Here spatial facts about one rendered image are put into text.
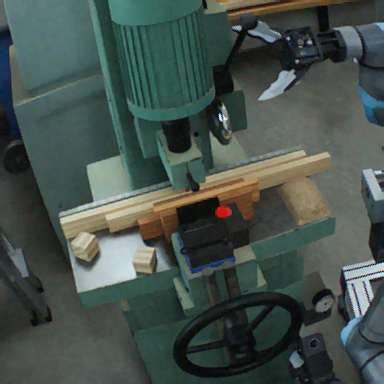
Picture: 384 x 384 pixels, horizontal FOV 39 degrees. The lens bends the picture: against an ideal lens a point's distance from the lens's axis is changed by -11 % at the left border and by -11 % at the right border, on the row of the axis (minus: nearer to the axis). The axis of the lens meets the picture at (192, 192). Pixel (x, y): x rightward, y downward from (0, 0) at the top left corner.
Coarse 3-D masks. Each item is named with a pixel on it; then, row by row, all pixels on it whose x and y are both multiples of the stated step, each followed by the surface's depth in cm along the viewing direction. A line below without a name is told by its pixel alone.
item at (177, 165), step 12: (156, 132) 131; (192, 144) 126; (168, 156) 124; (180, 156) 123; (192, 156) 123; (168, 168) 125; (180, 168) 122; (192, 168) 123; (204, 168) 126; (180, 180) 124; (204, 180) 126
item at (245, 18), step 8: (240, 16) 96; (248, 16) 95; (240, 24) 97; (248, 24) 95; (256, 24) 96; (240, 32) 102; (240, 40) 105; (232, 48) 111; (232, 56) 114; (216, 72) 132; (224, 72) 125; (216, 80) 131; (224, 80) 131; (232, 80) 132; (216, 88) 132; (224, 88) 132; (232, 88) 133; (216, 96) 134
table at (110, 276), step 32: (320, 192) 134; (256, 224) 130; (288, 224) 128; (320, 224) 128; (96, 256) 128; (128, 256) 127; (160, 256) 126; (256, 256) 128; (96, 288) 121; (128, 288) 123; (160, 288) 126; (256, 288) 120
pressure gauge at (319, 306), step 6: (318, 294) 138; (324, 294) 137; (330, 294) 137; (312, 300) 139; (318, 300) 137; (324, 300) 137; (330, 300) 138; (318, 306) 138; (324, 306) 139; (330, 306) 140; (318, 312) 139
